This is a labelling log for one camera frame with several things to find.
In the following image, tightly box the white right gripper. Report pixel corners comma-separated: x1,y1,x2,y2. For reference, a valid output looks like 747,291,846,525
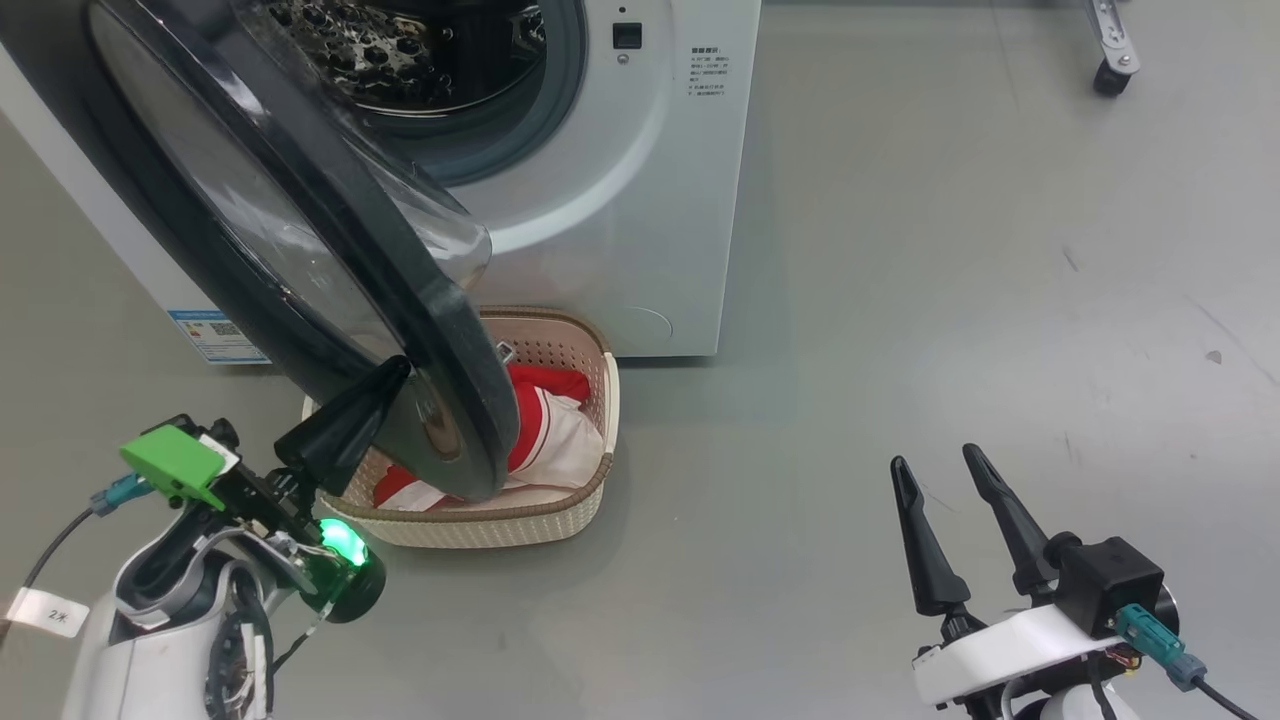
890,444,1128,720

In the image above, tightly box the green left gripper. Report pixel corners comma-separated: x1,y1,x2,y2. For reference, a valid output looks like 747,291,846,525
119,355,413,624

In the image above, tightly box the dark round glass washer door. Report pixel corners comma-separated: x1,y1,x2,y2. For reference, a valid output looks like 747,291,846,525
0,0,522,505

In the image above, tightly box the red and white garment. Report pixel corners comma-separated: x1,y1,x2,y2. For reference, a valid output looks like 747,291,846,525
372,365,607,512

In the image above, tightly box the cream perforated laundry basket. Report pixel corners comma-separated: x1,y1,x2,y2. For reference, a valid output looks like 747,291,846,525
302,305,622,550

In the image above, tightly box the white front-load washing machine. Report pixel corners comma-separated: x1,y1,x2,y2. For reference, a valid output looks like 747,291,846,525
0,0,764,367

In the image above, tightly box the blue energy label sticker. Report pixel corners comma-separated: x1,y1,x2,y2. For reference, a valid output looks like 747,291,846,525
167,308,272,366

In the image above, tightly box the perforated steel washer drum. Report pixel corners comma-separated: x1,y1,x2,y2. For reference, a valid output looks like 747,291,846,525
265,0,549,117

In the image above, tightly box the metal leg with caster wheel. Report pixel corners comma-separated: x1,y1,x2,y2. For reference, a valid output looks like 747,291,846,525
1085,0,1144,99

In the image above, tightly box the teal plug right camera cable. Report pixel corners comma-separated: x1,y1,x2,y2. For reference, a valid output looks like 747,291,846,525
1113,603,1263,720

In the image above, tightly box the teal plug camera cable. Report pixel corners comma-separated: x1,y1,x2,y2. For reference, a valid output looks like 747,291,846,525
20,473,158,593
1113,603,1263,720

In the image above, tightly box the teal plug left camera cable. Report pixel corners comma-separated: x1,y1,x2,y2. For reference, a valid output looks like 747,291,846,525
20,473,158,593

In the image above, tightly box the white paper cable tag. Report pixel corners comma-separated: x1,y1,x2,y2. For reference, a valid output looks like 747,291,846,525
5,587,92,639

